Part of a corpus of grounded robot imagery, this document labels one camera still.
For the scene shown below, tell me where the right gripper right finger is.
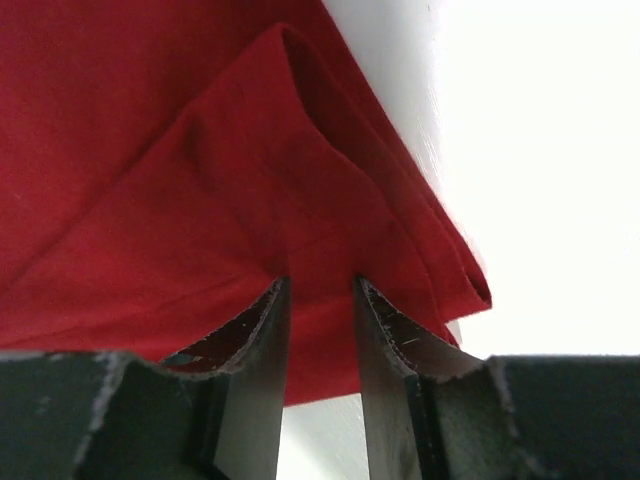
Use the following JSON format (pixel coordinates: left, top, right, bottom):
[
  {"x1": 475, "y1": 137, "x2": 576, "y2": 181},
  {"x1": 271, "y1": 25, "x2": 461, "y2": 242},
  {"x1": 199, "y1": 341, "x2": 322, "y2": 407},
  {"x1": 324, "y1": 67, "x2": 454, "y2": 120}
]
[{"x1": 353, "y1": 277, "x2": 481, "y2": 479}]

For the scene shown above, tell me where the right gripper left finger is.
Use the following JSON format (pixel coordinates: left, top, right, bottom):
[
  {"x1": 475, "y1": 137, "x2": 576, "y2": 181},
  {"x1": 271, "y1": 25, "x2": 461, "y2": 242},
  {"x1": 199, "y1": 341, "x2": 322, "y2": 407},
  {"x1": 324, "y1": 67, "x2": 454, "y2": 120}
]
[{"x1": 162, "y1": 278, "x2": 291, "y2": 479}]

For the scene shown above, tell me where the red t shirt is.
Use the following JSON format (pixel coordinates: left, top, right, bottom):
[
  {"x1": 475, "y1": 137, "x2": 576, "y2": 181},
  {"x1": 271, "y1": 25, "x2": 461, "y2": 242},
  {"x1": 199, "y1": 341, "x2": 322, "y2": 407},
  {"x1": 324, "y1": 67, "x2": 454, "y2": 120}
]
[{"x1": 1, "y1": 1, "x2": 491, "y2": 405}]

